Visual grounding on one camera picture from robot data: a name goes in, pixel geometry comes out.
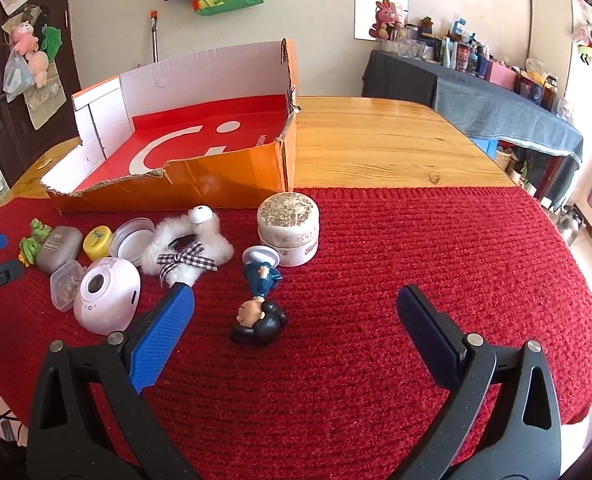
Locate green fuzzy frog toy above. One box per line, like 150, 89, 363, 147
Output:
18, 218, 52, 266

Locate grey eye shadow case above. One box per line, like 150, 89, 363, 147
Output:
36, 226, 82, 275

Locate pink round mini camera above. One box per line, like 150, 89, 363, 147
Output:
74, 257, 141, 336

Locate white fluffy bow plush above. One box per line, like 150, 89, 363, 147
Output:
141, 205, 234, 287

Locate blue suit boy figurine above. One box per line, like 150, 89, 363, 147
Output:
230, 245, 288, 346

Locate white glitter-lid cream jar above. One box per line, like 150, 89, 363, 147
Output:
257, 192, 320, 266

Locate clear small plastic box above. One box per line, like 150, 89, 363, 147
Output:
50, 260, 87, 312

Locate yellow round cap container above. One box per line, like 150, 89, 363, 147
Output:
82, 226, 113, 261

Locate white round jar lid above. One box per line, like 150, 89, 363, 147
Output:
110, 217, 155, 266

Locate brown wooden door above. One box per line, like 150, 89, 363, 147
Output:
0, 0, 80, 184

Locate red knitted table mat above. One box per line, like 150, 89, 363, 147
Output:
0, 188, 592, 479

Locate pink pig plush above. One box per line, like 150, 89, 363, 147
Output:
11, 21, 38, 56

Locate orange cardboard box tray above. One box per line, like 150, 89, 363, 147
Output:
41, 38, 299, 212

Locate blue-grey covered side table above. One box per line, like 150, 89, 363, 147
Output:
362, 50, 584, 208

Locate pink rabbit plush toy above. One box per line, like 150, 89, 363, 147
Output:
369, 0, 401, 40

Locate orange-tipped broom handle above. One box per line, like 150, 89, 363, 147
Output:
150, 10, 159, 63

